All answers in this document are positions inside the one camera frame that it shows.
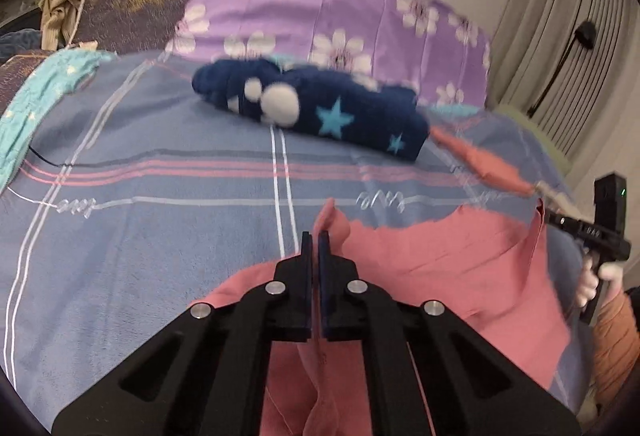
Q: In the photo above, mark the beige clothes pile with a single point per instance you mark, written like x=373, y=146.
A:
x=58, y=22

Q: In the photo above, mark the black floor lamp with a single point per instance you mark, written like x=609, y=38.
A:
x=585, y=35

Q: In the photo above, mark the navy star fleece garment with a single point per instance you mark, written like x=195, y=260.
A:
x=317, y=101

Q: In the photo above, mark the beige curtain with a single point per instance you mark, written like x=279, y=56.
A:
x=528, y=44

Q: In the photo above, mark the purple floral pillow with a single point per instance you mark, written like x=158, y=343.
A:
x=423, y=44

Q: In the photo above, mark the green blanket edge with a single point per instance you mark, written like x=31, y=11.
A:
x=560, y=161

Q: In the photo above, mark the white gloved right hand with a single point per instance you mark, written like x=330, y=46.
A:
x=609, y=275

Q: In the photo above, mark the teal patterned quilt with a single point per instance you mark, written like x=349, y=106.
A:
x=59, y=75

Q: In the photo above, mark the blue striped bed sheet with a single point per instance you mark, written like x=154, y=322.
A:
x=137, y=199

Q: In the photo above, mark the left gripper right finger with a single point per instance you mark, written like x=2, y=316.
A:
x=427, y=371

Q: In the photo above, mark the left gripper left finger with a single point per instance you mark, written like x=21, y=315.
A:
x=204, y=373

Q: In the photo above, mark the pink long-sleeve shirt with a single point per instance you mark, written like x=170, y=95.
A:
x=489, y=269

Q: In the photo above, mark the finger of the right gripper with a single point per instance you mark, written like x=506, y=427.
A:
x=559, y=221

